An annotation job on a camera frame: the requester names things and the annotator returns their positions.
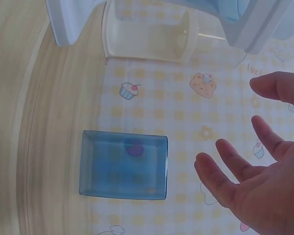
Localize yellow checked cartoon print mat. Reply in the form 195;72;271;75
90;0;294;235

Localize blue transparent plastic box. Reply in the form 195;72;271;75
78;130;169;201

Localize clear cream plastic container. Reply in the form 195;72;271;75
101;0;199;62

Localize person's right hand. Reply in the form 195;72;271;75
194;70;294;235

